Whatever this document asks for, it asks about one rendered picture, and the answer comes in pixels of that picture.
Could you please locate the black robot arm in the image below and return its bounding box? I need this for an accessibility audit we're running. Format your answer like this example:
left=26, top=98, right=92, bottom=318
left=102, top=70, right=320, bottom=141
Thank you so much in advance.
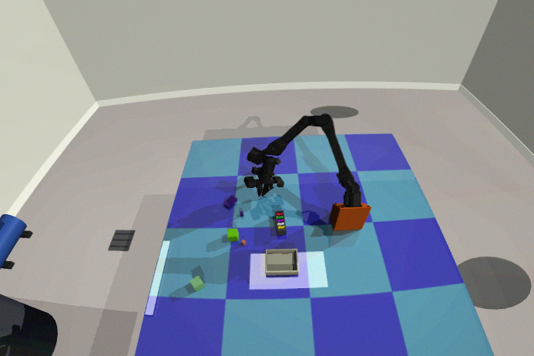
left=247, top=113, right=362, bottom=207

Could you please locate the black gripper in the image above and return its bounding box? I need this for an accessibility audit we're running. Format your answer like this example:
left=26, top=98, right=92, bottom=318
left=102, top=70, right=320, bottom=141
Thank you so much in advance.
left=243, top=167, right=284, bottom=197

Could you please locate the green cube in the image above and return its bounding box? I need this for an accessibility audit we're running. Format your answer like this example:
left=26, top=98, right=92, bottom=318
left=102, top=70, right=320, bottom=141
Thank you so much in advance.
left=190, top=275, right=205, bottom=291
left=228, top=228, right=239, bottom=241

